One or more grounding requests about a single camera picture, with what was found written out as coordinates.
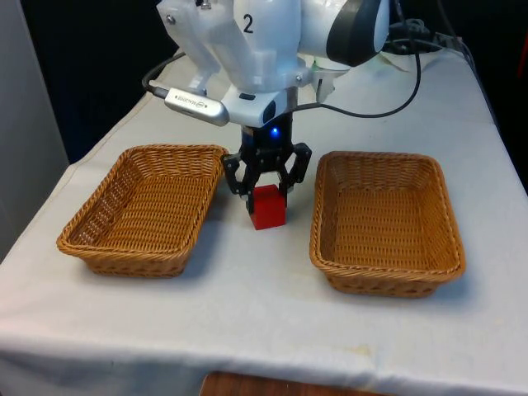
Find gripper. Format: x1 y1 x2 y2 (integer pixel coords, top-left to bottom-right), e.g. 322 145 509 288
221 113 314 210

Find red cube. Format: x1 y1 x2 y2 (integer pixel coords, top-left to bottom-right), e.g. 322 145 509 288
248 184 288 230

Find wicker basket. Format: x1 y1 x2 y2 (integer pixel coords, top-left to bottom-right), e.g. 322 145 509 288
309 150 467 299
55 143 230 278

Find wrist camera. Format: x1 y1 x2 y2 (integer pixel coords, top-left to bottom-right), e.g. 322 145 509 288
163 86 231 127

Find black cable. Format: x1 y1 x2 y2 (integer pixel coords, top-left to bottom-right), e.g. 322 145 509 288
295 0 422 119
141 51 187 100

